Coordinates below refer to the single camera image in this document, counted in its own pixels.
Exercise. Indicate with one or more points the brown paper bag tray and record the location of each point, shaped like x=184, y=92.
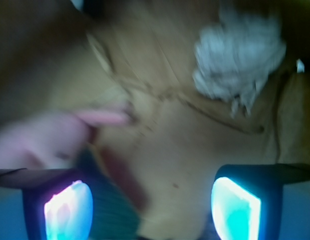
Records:
x=52, y=56

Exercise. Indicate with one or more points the green and yellow sponge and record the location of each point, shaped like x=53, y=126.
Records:
x=114, y=217

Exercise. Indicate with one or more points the pink plush bunny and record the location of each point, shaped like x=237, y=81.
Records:
x=52, y=140

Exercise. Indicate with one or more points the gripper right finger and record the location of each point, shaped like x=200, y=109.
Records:
x=261, y=202

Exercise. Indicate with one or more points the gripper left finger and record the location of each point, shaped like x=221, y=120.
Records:
x=54, y=204

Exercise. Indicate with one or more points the white paper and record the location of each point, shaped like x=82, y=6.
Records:
x=236, y=56

